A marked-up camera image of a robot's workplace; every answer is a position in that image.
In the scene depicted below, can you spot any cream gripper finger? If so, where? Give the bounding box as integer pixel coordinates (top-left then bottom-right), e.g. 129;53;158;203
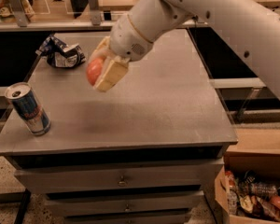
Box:
94;56;130;92
89;36;111;62

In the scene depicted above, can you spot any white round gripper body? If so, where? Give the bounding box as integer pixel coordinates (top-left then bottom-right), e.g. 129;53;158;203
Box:
109;15;153;62

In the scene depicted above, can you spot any red apple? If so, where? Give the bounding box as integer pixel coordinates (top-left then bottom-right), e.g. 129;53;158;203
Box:
86;57;104;86

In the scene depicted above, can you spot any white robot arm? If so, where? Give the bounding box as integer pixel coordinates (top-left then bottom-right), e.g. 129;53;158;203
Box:
87;0;280;100

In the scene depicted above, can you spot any blue silver redbull can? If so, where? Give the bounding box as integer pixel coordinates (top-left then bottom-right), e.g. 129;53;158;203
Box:
5;82;50;135

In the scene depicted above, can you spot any crumpled blue chip bag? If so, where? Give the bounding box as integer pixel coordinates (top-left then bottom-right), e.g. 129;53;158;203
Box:
35;35;86;68

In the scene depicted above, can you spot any grey drawer cabinet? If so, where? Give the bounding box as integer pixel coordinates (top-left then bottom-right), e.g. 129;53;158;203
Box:
0;29;237;224

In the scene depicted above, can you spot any metal drawer knob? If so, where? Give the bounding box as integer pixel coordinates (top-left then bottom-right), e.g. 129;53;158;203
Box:
118;175;127;187

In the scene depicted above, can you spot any cardboard box of snacks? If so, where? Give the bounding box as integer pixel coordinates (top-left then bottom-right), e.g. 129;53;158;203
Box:
215;152;280;224

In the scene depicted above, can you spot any red fruit in box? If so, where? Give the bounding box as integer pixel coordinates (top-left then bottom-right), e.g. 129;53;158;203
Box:
270;195;280;209

